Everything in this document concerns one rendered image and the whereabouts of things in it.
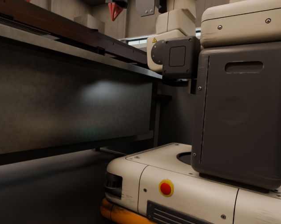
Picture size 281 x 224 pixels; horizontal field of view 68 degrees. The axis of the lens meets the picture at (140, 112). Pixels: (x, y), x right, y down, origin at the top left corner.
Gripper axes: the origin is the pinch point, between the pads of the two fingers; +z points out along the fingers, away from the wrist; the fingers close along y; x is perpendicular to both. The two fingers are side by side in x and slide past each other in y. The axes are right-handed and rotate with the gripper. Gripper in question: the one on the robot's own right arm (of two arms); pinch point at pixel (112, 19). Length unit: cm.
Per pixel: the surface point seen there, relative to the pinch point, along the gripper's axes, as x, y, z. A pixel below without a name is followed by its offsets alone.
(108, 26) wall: 808, -848, -186
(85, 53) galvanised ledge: -28.9, 19.8, 20.8
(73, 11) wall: 669, -994, -211
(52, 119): -31, 10, 50
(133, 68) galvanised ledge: -0.6, 20.7, 21.4
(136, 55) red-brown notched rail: 28.2, -1.2, 12.3
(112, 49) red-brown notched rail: 6.2, -1.5, 13.8
